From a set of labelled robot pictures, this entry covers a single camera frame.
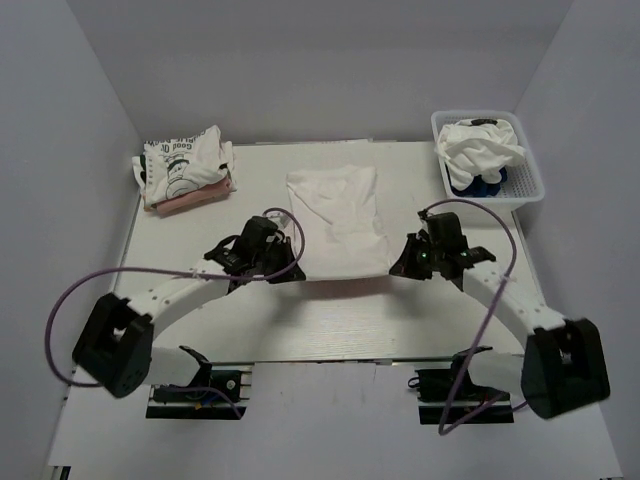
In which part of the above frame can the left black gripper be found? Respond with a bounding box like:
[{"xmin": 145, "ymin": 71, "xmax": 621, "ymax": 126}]
[{"xmin": 253, "ymin": 236, "xmax": 305, "ymax": 284}]

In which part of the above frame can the white logo t-shirt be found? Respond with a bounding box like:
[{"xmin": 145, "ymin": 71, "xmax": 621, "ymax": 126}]
[{"xmin": 286, "ymin": 165, "xmax": 391, "ymax": 281}]

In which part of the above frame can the white t-shirt with tag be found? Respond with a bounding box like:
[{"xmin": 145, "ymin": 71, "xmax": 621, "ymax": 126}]
[{"xmin": 435, "ymin": 118, "xmax": 526, "ymax": 190}]

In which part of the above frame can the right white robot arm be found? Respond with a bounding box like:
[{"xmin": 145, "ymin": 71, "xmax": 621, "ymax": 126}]
[{"xmin": 390, "ymin": 210, "xmax": 611, "ymax": 420}]

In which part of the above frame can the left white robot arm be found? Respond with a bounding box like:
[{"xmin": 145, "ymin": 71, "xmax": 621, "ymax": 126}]
[{"xmin": 72, "ymin": 216, "xmax": 306, "ymax": 399}]

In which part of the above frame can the blue t-shirt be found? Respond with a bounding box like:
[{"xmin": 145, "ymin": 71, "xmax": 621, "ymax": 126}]
[{"xmin": 450, "ymin": 168, "xmax": 508, "ymax": 198}]

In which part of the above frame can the white plastic basket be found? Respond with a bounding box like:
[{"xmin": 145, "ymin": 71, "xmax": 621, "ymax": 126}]
[{"xmin": 431, "ymin": 110, "xmax": 545, "ymax": 212}]

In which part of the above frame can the folded printed white t-shirt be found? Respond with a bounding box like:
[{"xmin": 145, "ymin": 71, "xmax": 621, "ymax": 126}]
[{"xmin": 131, "ymin": 125, "xmax": 236, "ymax": 209}]

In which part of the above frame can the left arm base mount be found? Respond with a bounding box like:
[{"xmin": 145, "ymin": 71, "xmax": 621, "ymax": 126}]
[{"xmin": 145, "ymin": 346, "xmax": 252, "ymax": 421}]

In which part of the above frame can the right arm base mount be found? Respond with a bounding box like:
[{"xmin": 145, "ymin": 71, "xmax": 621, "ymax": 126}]
[{"xmin": 407, "ymin": 349, "xmax": 516, "ymax": 426}]

